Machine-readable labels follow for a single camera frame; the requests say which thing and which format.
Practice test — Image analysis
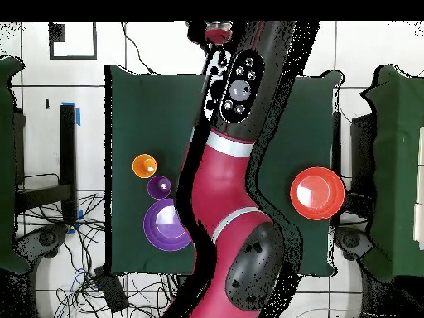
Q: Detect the orange cup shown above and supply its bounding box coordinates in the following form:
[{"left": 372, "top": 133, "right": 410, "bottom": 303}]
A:
[{"left": 132, "top": 153, "right": 159, "bottom": 180}]

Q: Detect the large orange bowl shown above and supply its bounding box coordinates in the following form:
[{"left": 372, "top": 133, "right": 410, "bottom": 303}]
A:
[{"left": 290, "top": 166, "right": 346, "bottom": 221}]

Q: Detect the dark green table cloth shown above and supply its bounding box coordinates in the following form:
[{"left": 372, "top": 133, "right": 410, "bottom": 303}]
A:
[{"left": 104, "top": 64, "right": 344, "bottom": 277}]

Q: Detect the purple cup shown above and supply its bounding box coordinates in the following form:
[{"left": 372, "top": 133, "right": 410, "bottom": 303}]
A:
[{"left": 147, "top": 175, "right": 173, "bottom": 200}]

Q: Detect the black equipment stand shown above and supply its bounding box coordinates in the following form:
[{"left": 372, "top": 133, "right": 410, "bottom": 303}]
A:
[
  {"left": 331, "top": 110, "right": 377, "bottom": 216},
  {"left": 14, "top": 104, "right": 79, "bottom": 226}
]

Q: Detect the purple bowl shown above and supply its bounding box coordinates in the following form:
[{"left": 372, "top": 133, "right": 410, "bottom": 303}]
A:
[{"left": 142, "top": 197, "right": 194, "bottom": 253}]

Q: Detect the green clothed side table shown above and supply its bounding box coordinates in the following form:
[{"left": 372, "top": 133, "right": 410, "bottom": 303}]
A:
[
  {"left": 0, "top": 55, "right": 31, "bottom": 276},
  {"left": 360, "top": 64, "right": 424, "bottom": 282}
]

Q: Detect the black power strip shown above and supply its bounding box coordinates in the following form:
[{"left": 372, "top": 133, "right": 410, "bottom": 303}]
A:
[{"left": 92, "top": 266, "right": 128, "bottom": 314}]

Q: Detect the thin black cable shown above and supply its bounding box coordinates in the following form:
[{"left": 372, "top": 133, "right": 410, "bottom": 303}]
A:
[{"left": 120, "top": 22, "right": 155, "bottom": 75}]

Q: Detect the bundle of floor cables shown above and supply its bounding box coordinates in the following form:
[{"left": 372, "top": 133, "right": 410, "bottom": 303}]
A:
[{"left": 16, "top": 171, "right": 175, "bottom": 318}]

